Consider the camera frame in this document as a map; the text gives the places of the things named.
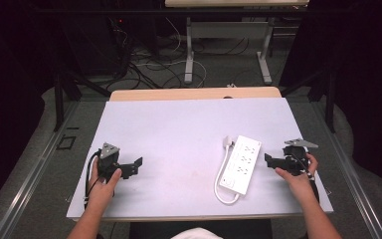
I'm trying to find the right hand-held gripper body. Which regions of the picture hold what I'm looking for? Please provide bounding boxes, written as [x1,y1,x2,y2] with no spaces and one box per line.
[282,137,319,177]

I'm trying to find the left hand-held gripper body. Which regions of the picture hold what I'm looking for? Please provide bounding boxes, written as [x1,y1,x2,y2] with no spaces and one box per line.
[96,141,124,182]

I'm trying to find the white power strip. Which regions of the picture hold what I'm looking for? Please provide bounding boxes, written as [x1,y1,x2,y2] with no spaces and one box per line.
[218,134,263,196]

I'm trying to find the person's right hand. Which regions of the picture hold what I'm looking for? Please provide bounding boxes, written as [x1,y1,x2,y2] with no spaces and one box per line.
[274,152,319,202]

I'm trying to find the person's left hand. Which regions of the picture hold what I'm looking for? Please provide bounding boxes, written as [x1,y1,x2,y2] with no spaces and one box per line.
[87,158,123,213]

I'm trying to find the white power plug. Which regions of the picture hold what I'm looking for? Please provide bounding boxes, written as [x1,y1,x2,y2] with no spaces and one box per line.
[222,135,236,149]

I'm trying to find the white table mat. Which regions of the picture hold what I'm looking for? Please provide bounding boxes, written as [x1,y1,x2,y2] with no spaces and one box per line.
[66,97,334,219]

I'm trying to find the black metal stand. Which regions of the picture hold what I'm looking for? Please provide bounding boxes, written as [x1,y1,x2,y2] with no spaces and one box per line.
[53,70,112,132]
[279,66,338,134]

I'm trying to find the wooden table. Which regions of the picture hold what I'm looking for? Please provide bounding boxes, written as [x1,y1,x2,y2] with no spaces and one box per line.
[66,86,334,223]

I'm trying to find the black equipment cabinet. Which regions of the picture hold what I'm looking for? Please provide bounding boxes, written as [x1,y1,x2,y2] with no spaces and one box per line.
[61,13,132,78]

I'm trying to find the white-legged background desk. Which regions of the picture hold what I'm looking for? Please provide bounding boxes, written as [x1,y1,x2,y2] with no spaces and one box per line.
[164,0,310,86]

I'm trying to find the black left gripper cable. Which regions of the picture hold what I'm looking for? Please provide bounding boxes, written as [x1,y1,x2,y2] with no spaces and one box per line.
[84,149,102,209]

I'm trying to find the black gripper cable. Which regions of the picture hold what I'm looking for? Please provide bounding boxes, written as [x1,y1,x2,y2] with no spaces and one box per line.
[84,149,102,209]
[294,154,321,204]

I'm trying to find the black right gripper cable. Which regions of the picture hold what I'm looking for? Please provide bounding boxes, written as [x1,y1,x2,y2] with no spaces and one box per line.
[294,154,321,204]

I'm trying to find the metal floor rail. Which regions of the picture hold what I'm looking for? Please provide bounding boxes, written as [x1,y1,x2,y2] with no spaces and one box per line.
[309,99,382,239]
[0,99,82,239]

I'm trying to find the white power strip cable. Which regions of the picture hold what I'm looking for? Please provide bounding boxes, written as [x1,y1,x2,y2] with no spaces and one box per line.
[213,145,241,206]

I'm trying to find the tangle of floor cables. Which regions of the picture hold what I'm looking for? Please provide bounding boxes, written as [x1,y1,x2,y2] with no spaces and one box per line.
[110,16,250,92]

